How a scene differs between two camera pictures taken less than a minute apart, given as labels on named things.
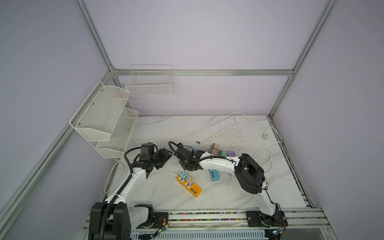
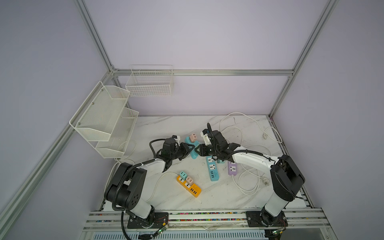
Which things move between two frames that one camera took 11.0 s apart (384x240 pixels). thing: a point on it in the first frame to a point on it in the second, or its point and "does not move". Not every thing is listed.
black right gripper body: (183, 164) to (209, 149)
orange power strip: (194, 189) does not move
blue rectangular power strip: (214, 174) does not move
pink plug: (189, 180) does not move
